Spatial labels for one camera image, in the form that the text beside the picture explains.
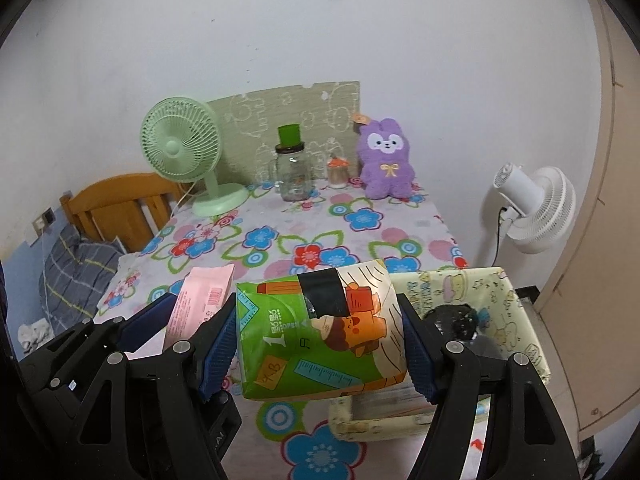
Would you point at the glass jar with green lid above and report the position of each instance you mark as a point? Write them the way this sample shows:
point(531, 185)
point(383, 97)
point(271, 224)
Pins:
point(292, 175)

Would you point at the wall socket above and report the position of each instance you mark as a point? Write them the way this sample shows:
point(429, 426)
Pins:
point(42, 220)

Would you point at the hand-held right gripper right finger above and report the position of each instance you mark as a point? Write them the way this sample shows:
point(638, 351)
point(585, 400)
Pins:
point(417, 355)

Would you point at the white standing fan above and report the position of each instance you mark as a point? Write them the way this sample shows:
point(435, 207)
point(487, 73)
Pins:
point(540, 210)

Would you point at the purple plush bunny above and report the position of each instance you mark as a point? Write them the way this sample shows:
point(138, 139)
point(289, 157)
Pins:
point(385, 160)

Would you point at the green patterned board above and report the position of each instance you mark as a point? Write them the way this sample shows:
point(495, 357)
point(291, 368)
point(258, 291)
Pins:
point(280, 105)

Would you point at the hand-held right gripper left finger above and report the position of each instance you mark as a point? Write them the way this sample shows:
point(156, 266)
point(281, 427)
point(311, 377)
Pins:
point(217, 360)

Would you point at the green cartoon tissue pack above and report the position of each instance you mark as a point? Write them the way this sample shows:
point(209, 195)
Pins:
point(310, 355)

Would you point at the floral tablecloth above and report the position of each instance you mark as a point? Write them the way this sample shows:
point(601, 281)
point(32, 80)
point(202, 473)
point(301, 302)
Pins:
point(300, 240)

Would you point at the pink wipes pack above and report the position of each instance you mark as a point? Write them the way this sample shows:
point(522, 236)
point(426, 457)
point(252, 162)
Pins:
point(200, 305)

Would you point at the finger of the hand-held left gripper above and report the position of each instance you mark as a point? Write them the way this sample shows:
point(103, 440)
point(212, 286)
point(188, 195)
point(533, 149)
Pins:
point(150, 320)
point(223, 425)

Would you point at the beige door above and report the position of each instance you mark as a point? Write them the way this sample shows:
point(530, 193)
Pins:
point(600, 210)

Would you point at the yellow cartoon storage box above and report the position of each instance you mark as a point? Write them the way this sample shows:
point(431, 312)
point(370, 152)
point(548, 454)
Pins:
point(505, 310)

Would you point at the small jar with orange lid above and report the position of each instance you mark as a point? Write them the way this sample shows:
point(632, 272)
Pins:
point(337, 172)

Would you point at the white crumpled cloth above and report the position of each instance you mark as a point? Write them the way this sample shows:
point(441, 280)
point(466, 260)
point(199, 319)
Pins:
point(32, 332)

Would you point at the green desk fan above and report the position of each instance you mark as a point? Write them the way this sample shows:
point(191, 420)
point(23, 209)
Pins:
point(175, 150)

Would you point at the grey plaid pillow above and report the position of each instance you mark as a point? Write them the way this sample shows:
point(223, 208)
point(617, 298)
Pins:
point(75, 270)

